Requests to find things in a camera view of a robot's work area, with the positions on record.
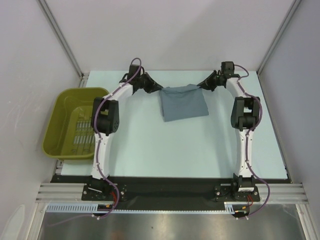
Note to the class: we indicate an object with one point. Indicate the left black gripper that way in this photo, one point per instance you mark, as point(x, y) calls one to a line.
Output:
point(152, 86)

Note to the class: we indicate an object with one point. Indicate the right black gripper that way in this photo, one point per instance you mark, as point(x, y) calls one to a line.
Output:
point(208, 83)

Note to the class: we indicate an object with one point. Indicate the blue-grey t shirt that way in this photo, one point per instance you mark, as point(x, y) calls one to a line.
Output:
point(184, 102)

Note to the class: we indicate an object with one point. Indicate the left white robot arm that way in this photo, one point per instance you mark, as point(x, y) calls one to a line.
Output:
point(105, 122)

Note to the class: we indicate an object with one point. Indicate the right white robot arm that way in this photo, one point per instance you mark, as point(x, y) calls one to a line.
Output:
point(245, 117)

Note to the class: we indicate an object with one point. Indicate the olive green plastic basket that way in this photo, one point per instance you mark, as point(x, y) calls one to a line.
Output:
point(69, 135)

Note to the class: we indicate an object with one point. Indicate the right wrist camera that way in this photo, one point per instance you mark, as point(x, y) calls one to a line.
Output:
point(227, 68)

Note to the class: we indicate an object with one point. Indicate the right aluminium corner post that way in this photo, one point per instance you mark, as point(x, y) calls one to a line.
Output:
point(279, 34)

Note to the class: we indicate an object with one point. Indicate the aluminium corner post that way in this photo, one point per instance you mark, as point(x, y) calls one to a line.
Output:
point(47, 12)
point(279, 34)

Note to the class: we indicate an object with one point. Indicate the left aluminium corner post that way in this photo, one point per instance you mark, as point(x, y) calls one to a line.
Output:
point(47, 12)

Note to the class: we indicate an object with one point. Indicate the white cable duct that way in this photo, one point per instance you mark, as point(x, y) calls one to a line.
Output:
point(103, 208)

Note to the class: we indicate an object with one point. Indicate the aluminium frame rail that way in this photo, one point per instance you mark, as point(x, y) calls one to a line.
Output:
point(278, 193)

